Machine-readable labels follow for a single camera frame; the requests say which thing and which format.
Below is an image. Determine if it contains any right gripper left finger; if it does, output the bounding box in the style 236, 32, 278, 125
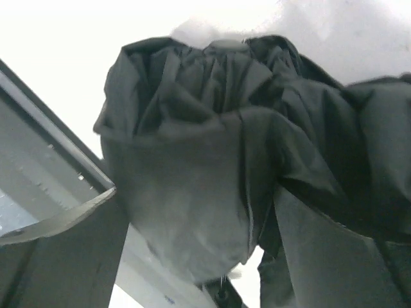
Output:
1, 188, 128, 308

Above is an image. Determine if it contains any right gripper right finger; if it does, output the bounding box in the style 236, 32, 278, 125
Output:
258, 189, 410, 307

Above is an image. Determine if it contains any black folding umbrella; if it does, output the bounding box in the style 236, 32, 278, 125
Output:
92, 34, 411, 308

